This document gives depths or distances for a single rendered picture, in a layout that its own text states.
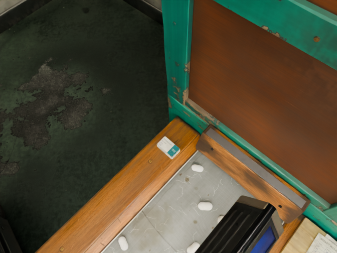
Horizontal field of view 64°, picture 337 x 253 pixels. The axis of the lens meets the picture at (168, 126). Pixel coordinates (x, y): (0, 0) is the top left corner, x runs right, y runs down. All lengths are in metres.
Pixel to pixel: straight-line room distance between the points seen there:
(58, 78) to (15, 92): 0.30
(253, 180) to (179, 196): 0.21
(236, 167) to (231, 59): 0.29
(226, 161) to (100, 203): 0.35
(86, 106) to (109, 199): 1.15
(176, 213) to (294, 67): 0.49
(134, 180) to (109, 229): 0.14
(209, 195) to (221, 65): 0.38
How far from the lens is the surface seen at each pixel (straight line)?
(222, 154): 0.71
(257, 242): 0.41
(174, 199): 0.78
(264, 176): 0.70
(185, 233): 0.76
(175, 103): 0.80
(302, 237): 0.79
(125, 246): 0.75
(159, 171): 0.77
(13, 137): 1.94
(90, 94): 1.90
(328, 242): 0.81
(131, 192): 0.77
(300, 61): 0.45
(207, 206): 0.75
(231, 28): 0.49
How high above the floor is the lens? 1.50
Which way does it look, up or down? 63 degrees down
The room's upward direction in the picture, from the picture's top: 4 degrees counter-clockwise
